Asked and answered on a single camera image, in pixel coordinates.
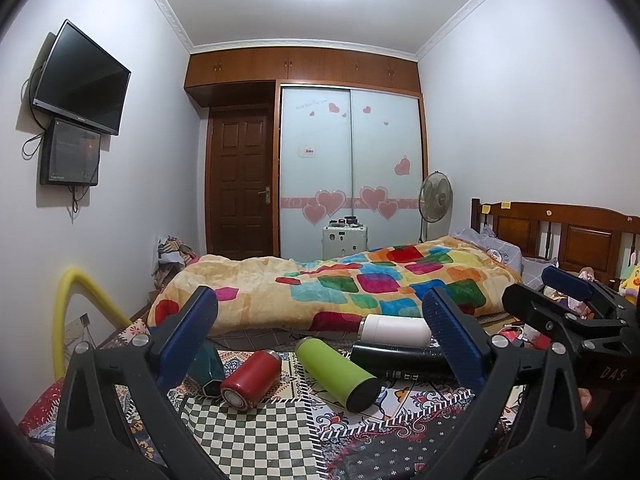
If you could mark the white thermos bottle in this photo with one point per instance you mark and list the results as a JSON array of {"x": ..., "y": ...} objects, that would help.
[{"x": 395, "y": 331}]

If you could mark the wooden headboard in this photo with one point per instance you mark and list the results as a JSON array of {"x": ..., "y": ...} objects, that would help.
[{"x": 575, "y": 235}]

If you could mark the wall mounted black television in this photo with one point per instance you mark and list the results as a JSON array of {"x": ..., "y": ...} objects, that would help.
[{"x": 82, "y": 82}]

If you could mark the red thermos bottle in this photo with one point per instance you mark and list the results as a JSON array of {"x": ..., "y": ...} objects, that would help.
[{"x": 249, "y": 384}]

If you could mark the black thermos bottle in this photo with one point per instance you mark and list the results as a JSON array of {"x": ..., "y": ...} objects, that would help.
[{"x": 390, "y": 362}]

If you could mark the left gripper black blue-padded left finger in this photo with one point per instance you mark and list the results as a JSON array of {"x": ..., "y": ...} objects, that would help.
[{"x": 92, "y": 437}]

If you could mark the grey pillow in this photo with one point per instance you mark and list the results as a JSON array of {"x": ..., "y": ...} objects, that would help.
[{"x": 511, "y": 255}]

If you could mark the colourful patchwork quilt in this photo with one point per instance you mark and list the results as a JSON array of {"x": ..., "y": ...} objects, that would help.
[{"x": 270, "y": 293}]

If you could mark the teal faceted cup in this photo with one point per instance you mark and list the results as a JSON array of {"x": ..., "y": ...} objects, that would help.
[{"x": 207, "y": 371}]

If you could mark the standing electric fan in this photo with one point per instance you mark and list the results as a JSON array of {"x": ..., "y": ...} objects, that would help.
[{"x": 434, "y": 201}]

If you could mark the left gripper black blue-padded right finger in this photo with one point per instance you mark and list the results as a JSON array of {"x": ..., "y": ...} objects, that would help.
[{"x": 547, "y": 439}]

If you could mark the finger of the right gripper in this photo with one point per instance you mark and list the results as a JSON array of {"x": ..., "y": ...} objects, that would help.
[
  {"x": 540, "y": 315},
  {"x": 570, "y": 280}
]

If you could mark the yellow plush toy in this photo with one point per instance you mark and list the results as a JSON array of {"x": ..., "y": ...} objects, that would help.
[{"x": 630, "y": 280}]

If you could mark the green thermos bottle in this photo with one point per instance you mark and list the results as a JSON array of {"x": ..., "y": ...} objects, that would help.
[{"x": 347, "y": 383}]

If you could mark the pile of clothes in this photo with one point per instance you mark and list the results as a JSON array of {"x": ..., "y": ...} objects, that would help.
[{"x": 171, "y": 258}]

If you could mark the brown wooden door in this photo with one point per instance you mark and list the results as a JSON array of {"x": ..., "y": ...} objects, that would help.
[{"x": 237, "y": 182}]

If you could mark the patterned checkered bed sheet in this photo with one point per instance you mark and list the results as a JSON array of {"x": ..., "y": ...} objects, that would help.
[{"x": 299, "y": 432}]

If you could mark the black wall screen box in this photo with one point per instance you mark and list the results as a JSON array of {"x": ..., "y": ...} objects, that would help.
[{"x": 70, "y": 155}]

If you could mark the wall power socket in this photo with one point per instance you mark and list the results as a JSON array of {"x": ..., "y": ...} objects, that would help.
[{"x": 76, "y": 331}]

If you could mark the sliding wardrobe with hearts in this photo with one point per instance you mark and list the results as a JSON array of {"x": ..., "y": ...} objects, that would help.
[{"x": 348, "y": 137}]

